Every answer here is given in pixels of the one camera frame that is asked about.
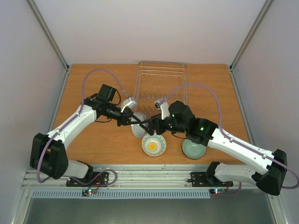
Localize yellow blue patterned bowl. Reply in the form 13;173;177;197
142;134;167;157

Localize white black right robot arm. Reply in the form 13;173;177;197
151;98;287;196

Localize controller board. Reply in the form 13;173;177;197
210;188;228;195
81;189;97;196

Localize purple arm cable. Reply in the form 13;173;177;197
163;83;299;198
37;68;130;187

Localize grey slotted cable duct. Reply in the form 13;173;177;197
31;189;210;199

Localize metal wire dish rack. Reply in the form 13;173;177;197
133;61;189;118

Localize grey speckled bowl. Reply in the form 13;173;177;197
131;112;148;139

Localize aluminium frame rails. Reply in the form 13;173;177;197
0;0;299;224

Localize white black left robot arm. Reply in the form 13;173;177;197
29;84;153;186

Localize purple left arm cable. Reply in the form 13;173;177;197
37;68;130;187

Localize left controller board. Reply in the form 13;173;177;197
81;189;97;196

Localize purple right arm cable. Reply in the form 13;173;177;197
163;83;299;198

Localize right controller board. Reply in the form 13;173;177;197
210;188;228;195

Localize pale green bowl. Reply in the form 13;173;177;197
181;139;206;160

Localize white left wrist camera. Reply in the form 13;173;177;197
121;97;137;112

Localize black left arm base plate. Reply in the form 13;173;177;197
66;172;109;187

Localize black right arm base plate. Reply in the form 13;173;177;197
187;172;234;188

